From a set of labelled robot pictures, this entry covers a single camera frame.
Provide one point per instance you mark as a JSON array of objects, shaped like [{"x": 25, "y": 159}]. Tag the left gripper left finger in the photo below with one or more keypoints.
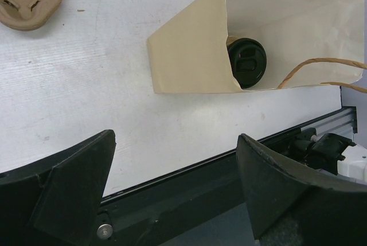
[{"x": 55, "y": 200}]

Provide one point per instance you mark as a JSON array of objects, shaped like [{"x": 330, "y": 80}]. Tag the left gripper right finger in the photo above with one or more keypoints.
[{"x": 292, "y": 204}]

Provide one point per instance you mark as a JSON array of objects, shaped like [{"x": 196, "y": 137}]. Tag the black cup lid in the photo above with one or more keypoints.
[{"x": 248, "y": 61}]

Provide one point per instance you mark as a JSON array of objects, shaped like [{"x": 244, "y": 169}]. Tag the beige paper bag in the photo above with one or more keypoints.
[{"x": 307, "y": 43}]

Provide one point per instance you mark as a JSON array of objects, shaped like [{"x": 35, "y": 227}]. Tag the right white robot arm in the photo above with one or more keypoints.
[{"x": 331, "y": 154}]

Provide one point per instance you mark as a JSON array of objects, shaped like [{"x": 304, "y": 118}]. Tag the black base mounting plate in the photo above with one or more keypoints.
[{"x": 159, "y": 210}]

